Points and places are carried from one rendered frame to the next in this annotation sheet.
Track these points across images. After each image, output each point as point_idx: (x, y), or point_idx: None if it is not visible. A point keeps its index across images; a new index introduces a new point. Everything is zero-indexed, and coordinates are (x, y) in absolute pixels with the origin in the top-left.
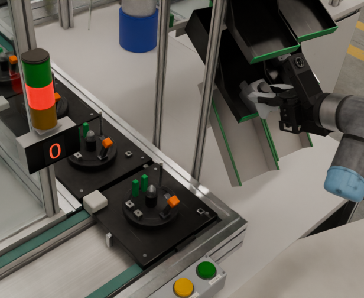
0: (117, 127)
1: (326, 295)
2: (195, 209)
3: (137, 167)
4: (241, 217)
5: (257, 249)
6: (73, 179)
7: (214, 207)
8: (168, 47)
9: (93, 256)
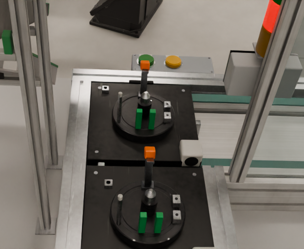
0: (74, 245)
1: (60, 43)
2: (105, 96)
3: (113, 166)
4: (72, 73)
5: (65, 89)
6: (193, 192)
7: (85, 92)
8: None
9: (213, 138)
